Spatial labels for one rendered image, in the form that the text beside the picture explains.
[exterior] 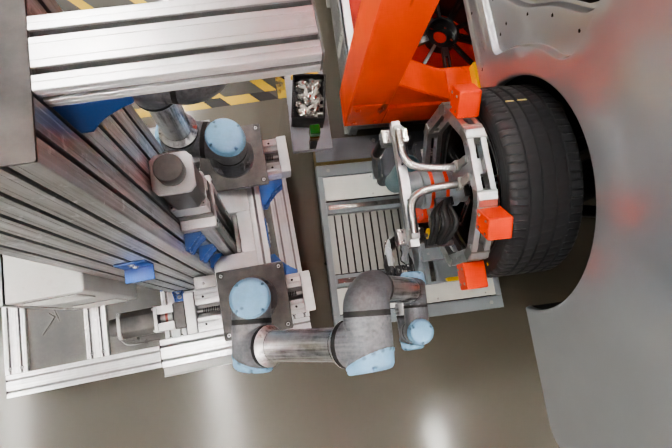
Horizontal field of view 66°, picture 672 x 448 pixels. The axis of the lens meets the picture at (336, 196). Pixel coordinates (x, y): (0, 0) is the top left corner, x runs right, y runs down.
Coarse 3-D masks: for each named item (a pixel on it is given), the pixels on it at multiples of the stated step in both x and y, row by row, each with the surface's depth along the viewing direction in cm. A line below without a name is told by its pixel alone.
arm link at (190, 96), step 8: (192, 88) 118; (200, 88) 119; (208, 88) 121; (216, 88) 123; (176, 96) 119; (184, 96) 119; (192, 96) 119; (200, 96) 121; (208, 96) 123; (184, 104) 122
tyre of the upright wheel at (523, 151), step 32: (512, 96) 164; (544, 96) 163; (448, 128) 196; (512, 128) 154; (544, 128) 155; (512, 160) 150; (544, 160) 151; (576, 160) 152; (512, 192) 150; (544, 192) 151; (576, 192) 152; (544, 224) 154; (576, 224) 155; (512, 256) 159; (544, 256) 163
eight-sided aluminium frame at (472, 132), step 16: (448, 112) 170; (432, 128) 189; (464, 128) 158; (480, 128) 158; (464, 144) 159; (480, 144) 158; (432, 160) 206; (480, 176) 154; (480, 192) 153; (496, 192) 153; (432, 208) 203; (480, 208) 154; (480, 240) 165; (448, 256) 185; (464, 256) 170; (480, 256) 164
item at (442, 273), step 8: (400, 200) 256; (416, 248) 247; (416, 256) 246; (416, 264) 245; (424, 264) 244; (432, 264) 242; (440, 264) 246; (424, 272) 245; (432, 272) 242; (440, 272) 245; (448, 272) 246; (456, 272) 246; (432, 280) 241; (440, 280) 244; (448, 280) 241; (456, 280) 242
